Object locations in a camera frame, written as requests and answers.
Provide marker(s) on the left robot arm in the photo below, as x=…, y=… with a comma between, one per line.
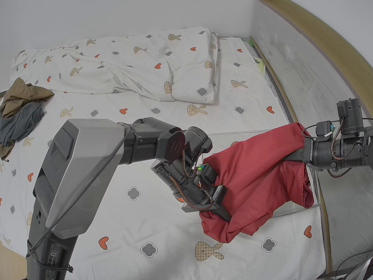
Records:
x=96, y=162

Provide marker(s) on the clear plastic box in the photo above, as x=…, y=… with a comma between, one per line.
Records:
x=316, y=191

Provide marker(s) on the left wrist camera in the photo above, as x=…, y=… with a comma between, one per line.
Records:
x=207, y=173

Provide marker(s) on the white printed quilt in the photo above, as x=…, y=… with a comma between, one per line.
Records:
x=122, y=63

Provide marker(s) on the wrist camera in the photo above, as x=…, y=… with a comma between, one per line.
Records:
x=207, y=173
x=324, y=128

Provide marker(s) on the brown garment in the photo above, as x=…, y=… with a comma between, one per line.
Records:
x=20, y=92

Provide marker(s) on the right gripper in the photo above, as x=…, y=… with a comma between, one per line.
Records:
x=317, y=153

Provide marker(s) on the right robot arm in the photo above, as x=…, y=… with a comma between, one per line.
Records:
x=352, y=138

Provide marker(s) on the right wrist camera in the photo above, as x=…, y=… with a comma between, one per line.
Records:
x=324, y=128

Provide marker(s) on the grey garment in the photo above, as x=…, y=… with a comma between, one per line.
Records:
x=20, y=121

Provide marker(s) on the bed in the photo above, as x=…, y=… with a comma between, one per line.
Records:
x=145, y=127

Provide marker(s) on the red shirt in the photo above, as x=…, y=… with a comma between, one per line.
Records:
x=256, y=171

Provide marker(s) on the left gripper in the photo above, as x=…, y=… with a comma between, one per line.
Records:
x=195, y=194

